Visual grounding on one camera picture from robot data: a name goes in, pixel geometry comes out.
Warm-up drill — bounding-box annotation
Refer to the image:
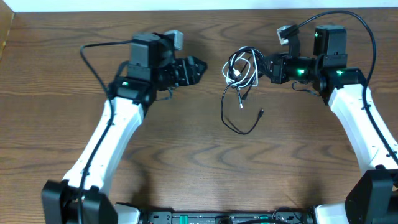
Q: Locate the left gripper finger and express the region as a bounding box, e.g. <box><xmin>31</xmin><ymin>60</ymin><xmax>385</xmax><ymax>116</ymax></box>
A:
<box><xmin>188</xmin><ymin>70</ymin><xmax>205</xmax><ymax>85</ymax></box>
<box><xmin>187</xmin><ymin>55</ymin><xmax>208</xmax><ymax>73</ymax></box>

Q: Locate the black USB cable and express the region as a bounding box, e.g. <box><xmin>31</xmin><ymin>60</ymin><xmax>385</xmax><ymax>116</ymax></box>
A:
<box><xmin>220</xmin><ymin>46</ymin><xmax>265</xmax><ymax>136</ymax></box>

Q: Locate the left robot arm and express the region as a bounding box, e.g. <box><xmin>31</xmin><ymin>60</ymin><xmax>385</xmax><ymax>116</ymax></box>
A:
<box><xmin>42</xmin><ymin>30</ymin><xmax>207</xmax><ymax>223</ymax></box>

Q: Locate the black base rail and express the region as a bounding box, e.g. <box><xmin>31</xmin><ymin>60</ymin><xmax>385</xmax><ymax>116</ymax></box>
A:
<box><xmin>138</xmin><ymin>207</ymin><xmax>316</xmax><ymax>224</ymax></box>

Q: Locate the white USB cable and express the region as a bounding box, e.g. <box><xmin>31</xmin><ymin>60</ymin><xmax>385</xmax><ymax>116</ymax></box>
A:
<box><xmin>221</xmin><ymin>47</ymin><xmax>259</xmax><ymax>88</ymax></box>

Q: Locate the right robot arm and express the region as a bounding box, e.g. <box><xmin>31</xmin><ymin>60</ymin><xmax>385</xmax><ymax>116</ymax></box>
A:
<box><xmin>258</xmin><ymin>25</ymin><xmax>397</xmax><ymax>223</ymax></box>

